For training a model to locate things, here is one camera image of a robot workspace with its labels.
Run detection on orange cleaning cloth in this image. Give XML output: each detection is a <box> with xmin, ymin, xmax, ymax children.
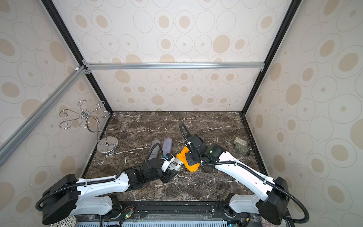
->
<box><xmin>177</xmin><ymin>146</ymin><xmax>200</xmax><ymax>172</ymax></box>

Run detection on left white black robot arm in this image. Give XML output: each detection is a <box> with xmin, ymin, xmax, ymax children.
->
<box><xmin>36</xmin><ymin>151</ymin><xmax>180</xmax><ymax>225</ymax></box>

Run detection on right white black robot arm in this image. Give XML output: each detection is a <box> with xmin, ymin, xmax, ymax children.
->
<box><xmin>179</xmin><ymin>123</ymin><xmax>310</xmax><ymax>225</ymax></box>

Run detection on grey eyeglass case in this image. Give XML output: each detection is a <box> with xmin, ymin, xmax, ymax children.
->
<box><xmin>147</xmin><ymin>140</ymin><xmax>160</xmax><ymax>160</ymax></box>

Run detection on lavender eyeglass case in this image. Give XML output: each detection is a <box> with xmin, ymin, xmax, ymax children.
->
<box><xmin>162</xmin><ymin>138</ymin><xmax>173</xmax><ymax>156</ymax></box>

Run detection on green clear box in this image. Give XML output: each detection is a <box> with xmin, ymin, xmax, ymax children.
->
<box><xmin>233</xmin><ymin>137</ymin><xmax>251</xmax><ymax>156</ymax></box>

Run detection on chrome hook stand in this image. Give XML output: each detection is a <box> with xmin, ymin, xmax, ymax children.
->
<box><xmin>59</xmin><ymin>100</ymin><xmax>118</xmax><ymax>156</ymax></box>

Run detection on patterned round object left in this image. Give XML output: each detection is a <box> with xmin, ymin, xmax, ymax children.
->
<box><xmin>54</xmin><ymin>216</ymin><xmax>77</xmax><ymax>227</ymax></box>

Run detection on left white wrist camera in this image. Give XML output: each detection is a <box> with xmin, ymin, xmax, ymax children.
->
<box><xmin>161</xmin><ymin>153</ymin><xmax>175</xmax><ymax>172</ymax></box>

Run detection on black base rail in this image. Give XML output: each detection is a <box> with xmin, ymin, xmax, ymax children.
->
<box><xmin>73</xmin><ymin>200</ymin><xmax>256</xmax><ymax>227</ymax></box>

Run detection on horizontal aluminium frame bar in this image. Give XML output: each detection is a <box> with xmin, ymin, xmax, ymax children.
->
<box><xmin>85</xmin><ymin>61</ymin><xmax>265</xmax><ymax>70</ymax></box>

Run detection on diagonal aluminium frame bar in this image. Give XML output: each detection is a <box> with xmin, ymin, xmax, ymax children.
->
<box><xmin>1</xmin><ymin>65</ymin><xmax>85</xmax><ymax>165</ymax></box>

